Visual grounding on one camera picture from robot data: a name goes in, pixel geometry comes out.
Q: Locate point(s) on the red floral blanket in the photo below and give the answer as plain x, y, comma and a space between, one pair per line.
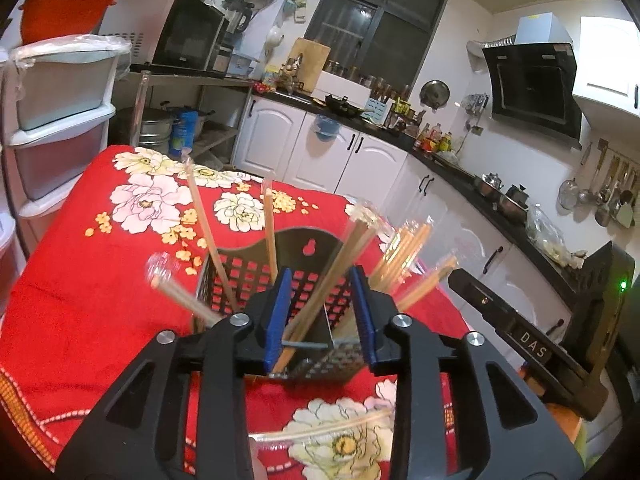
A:
75, 285

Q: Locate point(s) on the steel pots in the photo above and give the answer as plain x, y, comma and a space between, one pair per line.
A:
500, 195

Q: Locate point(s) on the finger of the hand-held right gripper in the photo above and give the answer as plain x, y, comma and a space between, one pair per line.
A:
515, 332

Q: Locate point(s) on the steel kitchen rack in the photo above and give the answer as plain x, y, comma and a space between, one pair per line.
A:
215, 135

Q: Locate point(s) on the blue hanging bag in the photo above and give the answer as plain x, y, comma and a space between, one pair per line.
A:
327, 127

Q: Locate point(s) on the black microwave oven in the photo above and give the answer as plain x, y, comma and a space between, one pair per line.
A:
185, 35

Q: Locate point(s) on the olive perforated utensil holder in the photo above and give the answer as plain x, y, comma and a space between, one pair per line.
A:
290, 247

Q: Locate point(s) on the red plastic basin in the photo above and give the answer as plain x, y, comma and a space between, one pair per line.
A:
65, 15

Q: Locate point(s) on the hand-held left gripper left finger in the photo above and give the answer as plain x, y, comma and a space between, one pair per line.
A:
279, 310

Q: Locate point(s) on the clear plastic bag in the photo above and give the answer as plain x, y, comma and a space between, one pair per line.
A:
547, 235

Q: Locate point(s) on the black wok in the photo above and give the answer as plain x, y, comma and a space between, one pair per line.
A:
345, 105

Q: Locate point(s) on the white kettle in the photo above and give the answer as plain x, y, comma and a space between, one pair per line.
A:
275, 40

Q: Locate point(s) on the white wall cabinet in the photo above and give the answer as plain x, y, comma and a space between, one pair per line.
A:
607, 65

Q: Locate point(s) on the hanging steel pan lid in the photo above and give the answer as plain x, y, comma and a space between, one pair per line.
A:
434, 94

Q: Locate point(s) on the dark window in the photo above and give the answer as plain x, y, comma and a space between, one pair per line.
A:
375, 20

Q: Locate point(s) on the large steel stockpot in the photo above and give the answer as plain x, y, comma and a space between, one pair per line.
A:
155, 132

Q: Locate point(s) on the row of hanging ladles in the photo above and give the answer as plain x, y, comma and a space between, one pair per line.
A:
607, 190

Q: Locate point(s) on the black range hood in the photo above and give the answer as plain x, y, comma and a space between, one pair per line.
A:
535, 90

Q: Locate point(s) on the row of sauce bottles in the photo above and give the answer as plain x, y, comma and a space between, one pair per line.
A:
435, 140

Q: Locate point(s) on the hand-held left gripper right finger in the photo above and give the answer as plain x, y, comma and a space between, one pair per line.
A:
362, 310

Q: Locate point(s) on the blender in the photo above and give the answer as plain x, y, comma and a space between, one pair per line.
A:
237, 15

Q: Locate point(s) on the wooden cutting board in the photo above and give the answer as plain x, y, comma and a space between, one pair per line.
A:
312, 62

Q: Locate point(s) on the blue container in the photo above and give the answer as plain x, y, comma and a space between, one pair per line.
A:
184, 132

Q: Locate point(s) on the black countertop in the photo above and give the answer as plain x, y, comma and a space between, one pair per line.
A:
460, 167

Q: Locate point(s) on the light blue knife block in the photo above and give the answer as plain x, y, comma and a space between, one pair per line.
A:
379, 110

